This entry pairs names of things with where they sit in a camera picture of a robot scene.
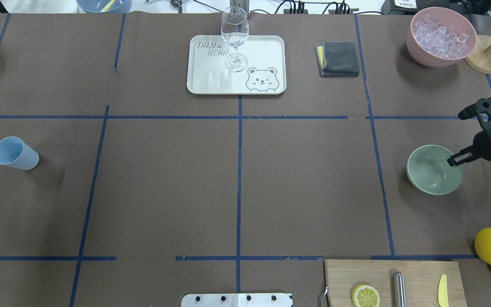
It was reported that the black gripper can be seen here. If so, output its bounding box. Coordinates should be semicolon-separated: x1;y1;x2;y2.
447;121;491;167

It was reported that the green ceramic bowl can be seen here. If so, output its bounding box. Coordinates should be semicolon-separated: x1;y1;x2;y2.
407;145;464;195

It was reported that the light blue plastic cup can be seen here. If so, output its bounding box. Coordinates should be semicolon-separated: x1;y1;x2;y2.
0;136;40;171

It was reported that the blue bowl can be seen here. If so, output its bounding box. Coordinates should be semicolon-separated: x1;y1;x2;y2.
76;0;133;14

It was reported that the wooden cutting board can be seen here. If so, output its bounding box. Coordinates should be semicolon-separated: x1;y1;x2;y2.
325;260;467;307

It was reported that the yellow plastic knife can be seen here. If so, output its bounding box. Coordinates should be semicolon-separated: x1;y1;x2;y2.
438;273;449;307

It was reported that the steel muddler black cap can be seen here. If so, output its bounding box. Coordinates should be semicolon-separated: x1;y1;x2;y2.
393;272;407;307

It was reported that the grey folded cloth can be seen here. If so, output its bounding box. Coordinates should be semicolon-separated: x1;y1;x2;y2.
315;41;360;78

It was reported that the half lemon slice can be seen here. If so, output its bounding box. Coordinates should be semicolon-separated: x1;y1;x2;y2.
350;284;381;307

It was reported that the white bear tray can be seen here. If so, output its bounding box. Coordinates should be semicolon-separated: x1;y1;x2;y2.
187;35;286;95

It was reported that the clear wine glass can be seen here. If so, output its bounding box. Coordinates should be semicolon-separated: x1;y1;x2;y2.
220;6;249;72

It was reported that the yellow plastic fork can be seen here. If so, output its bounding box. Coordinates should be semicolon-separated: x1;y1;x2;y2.
100;0;115;12

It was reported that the aluminium frame post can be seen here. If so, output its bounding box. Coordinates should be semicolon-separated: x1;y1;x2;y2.
234;0;251;15

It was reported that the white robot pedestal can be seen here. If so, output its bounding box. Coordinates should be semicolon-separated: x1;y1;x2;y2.
181;292;294;307

